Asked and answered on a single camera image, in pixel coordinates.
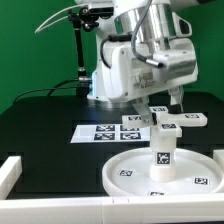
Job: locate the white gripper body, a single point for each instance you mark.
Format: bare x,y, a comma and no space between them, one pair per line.
125,78

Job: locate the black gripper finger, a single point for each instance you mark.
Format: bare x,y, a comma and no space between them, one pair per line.
142,108
176,99

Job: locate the white cross-shaped table base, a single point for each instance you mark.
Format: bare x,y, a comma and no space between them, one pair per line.
165,120

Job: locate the white round table top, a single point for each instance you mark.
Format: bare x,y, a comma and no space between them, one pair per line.
131,173

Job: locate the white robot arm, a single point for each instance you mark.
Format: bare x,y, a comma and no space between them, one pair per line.
151,22

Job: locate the white marker tag plate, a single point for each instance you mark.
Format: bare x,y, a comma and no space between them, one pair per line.
102,133

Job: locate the white right fence block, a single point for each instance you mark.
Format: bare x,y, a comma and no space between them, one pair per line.
218,156

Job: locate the white fence block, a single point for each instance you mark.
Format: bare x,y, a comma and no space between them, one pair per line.
10,171
218,156

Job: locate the white left fence block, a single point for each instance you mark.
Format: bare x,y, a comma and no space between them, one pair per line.
10,171

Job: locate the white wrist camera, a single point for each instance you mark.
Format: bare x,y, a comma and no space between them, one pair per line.
176,63

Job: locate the white front fence rail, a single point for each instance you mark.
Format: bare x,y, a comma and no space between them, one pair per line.
114,210

